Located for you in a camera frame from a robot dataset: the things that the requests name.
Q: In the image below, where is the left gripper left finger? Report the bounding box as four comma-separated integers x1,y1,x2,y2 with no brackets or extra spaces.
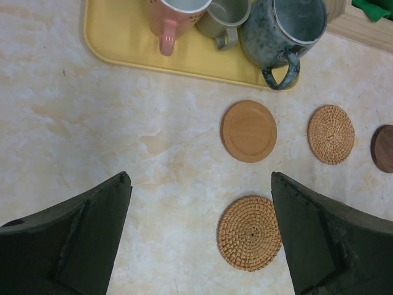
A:
1,171,132,294

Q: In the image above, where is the pink mug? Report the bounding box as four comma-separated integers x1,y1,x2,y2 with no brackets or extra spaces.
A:
146,0,212,57

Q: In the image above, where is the dark walnut coaster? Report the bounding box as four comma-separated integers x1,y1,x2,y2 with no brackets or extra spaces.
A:
370,125,392,173

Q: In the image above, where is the small olive mug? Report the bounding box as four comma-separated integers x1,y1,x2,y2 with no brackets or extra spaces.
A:
196,0,252,51

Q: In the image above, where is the dark speckled grey mug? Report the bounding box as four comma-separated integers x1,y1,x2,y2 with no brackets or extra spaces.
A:
239,0,327,90

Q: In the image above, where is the light wooden coaster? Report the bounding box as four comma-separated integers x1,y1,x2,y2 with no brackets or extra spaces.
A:
220,100,278,163

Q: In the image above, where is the wooden rack base tray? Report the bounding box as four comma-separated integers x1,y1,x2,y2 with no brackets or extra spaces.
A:
325,0,393,53

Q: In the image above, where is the large woven rattan coaster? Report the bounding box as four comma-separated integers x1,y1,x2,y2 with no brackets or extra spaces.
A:
217,195,282,272

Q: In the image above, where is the yellow tray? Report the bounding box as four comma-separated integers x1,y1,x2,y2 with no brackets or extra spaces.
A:
84,1,269,89

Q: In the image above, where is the green shirt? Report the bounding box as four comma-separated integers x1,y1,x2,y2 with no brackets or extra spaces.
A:
351,0,393,22

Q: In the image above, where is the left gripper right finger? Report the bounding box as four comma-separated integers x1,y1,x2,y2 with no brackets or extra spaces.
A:
271,172,392,294

